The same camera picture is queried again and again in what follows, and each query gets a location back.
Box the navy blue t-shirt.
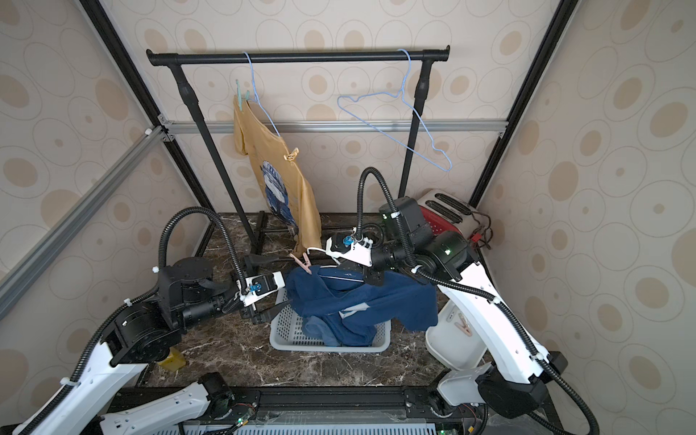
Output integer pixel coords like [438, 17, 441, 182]
[286, 266, 438, 346]

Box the pink plastic clothespin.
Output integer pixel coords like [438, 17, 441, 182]
[289, 253, 313, 275]

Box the white wire hanger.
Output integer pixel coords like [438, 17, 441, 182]
[304, 248, 341, 266]

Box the light blue t-shirt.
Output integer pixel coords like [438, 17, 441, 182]
[302, 316, 342, 347]

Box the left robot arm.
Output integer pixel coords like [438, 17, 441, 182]
[14, 257, 285, 434]

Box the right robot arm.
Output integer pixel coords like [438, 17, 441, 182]
[326, 197, 576, 419]

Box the white plastic basket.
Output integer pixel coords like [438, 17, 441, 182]
[269, 288, 391, 353]

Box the red polka dot toaster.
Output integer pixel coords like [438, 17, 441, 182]
[417, 188, 488, 239]

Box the yellow object on table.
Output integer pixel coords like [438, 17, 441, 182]
[157, 347, 187, 373]

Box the white plastic bin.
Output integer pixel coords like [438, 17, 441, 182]
[425, 301, 487, 371]

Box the beige plastic clothespin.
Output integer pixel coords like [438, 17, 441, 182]
[447, 311, 473, 337]

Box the mustard yellow t-shirt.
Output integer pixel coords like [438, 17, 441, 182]
[234, 101, 322, 254]

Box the yellow plastic clothespin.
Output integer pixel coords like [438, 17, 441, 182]
[284, 148, 300, 161]

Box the teal plastic clothespin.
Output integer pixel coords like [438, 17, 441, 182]
[235, 80, 251, 112]

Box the black clothes rack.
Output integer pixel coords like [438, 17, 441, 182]
[144, 48, 473, 254]

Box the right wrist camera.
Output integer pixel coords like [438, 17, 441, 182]
[324, 234, 373, 266]

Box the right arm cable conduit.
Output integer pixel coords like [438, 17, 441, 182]
[355, 166, 600, 435]

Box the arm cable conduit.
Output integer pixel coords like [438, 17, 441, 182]
[15, 206, 251, 435]
[355, 166, 600, 435]

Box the black toaster power cable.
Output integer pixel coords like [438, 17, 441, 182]
[464, 210, 495, 251]

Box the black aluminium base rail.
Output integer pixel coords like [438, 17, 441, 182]
[91, 374, 567, 435]

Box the pale blue wire hanger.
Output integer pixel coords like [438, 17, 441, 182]
[242, 51, 283, 138]

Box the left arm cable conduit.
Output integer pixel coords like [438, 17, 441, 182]
[15, 206, 251, 435]

